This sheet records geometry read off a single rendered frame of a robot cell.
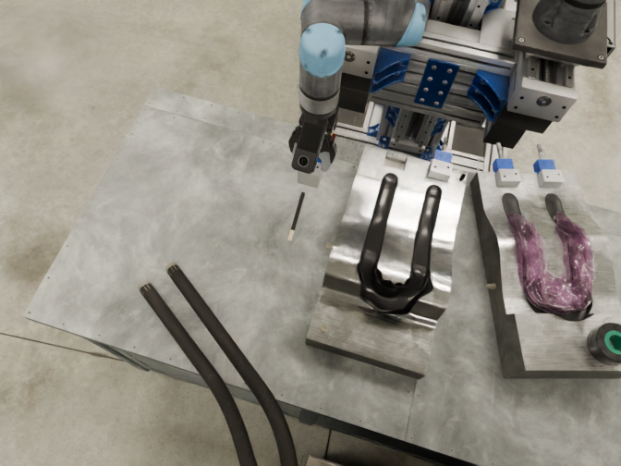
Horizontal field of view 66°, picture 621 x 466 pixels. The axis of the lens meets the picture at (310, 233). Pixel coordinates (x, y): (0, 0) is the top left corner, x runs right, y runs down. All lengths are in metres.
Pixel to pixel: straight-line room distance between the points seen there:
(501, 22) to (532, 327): 0.84
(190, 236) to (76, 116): 1.50
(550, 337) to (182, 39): 2.29
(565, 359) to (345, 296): 0.46
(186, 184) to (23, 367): 1.13
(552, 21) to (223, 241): 0.95
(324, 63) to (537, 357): 0.71
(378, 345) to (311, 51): 0.60
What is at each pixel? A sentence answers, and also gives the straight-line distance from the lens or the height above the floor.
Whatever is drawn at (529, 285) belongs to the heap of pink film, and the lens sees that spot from 1.16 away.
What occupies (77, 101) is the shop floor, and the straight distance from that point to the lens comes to 2.66.
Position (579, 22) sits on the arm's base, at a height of 1.09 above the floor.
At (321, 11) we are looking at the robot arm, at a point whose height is 1.28.
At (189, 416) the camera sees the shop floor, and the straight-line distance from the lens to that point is 1.91.
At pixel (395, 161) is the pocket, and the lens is 1.24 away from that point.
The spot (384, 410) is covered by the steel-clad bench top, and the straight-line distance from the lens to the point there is 1.09.
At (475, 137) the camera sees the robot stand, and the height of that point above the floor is 0.21.
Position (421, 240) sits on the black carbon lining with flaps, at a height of 0.88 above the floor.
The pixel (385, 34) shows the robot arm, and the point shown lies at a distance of 0.93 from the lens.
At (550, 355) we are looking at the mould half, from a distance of 1.11.
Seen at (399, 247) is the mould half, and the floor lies 0.91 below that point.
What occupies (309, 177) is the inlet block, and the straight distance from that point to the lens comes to 1.09.
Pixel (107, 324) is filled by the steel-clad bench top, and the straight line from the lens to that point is 1.18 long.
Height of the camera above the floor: 1.87
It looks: 65 degrees down
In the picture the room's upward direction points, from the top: 5 degrees clockwise
